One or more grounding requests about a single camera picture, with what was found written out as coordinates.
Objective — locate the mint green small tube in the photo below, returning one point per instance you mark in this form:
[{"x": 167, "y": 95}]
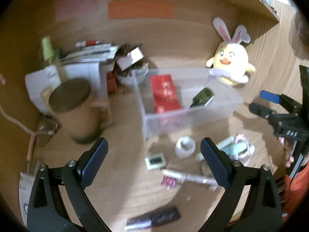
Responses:
[{"x": 237, "y": 150}]

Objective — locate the orange paper note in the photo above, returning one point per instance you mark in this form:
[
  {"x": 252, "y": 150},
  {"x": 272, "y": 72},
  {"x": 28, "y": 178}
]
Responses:
[{"x": 133, "y": 9}]

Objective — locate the white pen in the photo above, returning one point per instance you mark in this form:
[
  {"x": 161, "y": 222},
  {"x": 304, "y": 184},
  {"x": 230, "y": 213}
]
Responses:
[{"x": 187, "y": 177}]

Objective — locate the stack of books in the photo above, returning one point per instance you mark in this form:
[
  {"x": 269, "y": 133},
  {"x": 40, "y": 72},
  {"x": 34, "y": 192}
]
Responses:
[{"x": 99, "y": 53}]

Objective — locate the red small box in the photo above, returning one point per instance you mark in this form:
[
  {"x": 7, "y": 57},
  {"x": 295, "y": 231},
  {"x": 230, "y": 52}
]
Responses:
[{"x": 111, "y": 83}]

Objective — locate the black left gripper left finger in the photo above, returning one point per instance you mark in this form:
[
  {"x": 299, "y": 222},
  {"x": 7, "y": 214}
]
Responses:
[{"x": 46, "y": 208}]

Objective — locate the light green pen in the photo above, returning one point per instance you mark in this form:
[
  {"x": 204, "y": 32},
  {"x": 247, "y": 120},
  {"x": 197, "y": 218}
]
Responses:
[{"x": 220, "y": 145}]

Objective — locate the brown mug with lid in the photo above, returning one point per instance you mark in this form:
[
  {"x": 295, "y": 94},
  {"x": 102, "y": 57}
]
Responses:
[{"x": 77, "y": 109}]

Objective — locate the red tea packet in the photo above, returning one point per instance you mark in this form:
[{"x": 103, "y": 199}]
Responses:
[{"x": 164, "y": 93}]

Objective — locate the red white marker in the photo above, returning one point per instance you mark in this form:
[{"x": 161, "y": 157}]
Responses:
[{"x": 82, "y": 44}]

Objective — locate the person right hand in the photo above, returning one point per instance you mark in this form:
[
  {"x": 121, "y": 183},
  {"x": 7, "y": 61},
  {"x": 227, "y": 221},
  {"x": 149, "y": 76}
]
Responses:
[{"x": 288, "y": 159}]

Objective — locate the small white cardboard box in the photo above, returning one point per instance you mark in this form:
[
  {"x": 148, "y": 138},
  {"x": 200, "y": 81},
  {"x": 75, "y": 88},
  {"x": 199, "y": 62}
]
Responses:
[{"x": 131, "y": 58}]

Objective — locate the white bowl of trinkets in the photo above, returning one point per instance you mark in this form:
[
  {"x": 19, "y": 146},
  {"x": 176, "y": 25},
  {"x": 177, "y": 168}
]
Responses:
[{"x": 136, "y": 75}]

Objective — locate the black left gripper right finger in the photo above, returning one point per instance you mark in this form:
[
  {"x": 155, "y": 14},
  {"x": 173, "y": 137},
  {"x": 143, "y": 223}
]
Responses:
[{"x": 262, "y": 210}]

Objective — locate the blue white carton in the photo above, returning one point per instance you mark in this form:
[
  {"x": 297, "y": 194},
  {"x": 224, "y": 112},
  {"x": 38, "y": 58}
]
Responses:
[{"x": 25, "y": 186}]

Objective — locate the pink paper note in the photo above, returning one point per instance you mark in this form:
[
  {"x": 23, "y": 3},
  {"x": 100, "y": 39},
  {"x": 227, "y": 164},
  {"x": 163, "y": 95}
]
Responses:
[{"x": 68, "y": 9}]

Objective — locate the clear plastic storage bin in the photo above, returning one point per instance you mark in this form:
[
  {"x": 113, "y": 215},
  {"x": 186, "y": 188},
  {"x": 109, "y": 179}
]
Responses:
[{"x": 188, "y": 83}]

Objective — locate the yellow chick bunny plush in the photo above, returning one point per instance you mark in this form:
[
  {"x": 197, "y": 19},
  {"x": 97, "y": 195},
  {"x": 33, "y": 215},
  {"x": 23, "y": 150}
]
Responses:
[{"x": 230, "y": 63}]

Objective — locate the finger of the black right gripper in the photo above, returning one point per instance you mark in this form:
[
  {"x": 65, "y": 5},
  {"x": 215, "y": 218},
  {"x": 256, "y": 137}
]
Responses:
[
  {"x": 260, "y": 110},
  {"x": 271, "y": 97}
]

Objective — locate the white tape roll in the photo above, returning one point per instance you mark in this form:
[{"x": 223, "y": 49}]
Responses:
[{"x": 185, "y": 147}]

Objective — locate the mahjong tile eraser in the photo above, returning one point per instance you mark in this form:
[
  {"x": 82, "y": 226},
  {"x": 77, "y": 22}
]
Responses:
[{"x": 155, "y": 162}]

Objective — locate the black purple tube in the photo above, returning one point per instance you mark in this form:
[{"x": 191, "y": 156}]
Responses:
[{"x": 155, "y": 218}]

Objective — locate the green spray bottle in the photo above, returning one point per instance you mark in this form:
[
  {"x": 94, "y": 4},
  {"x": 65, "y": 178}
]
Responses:
[{"x": 50, "y": 57}]

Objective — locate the pink foil wrapper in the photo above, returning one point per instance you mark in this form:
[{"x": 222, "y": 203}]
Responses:
[{"x": 168, "y": 182}]

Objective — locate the dark green glass bottle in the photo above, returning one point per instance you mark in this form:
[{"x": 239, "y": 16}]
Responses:
[{"x": 204, "y": 97}]

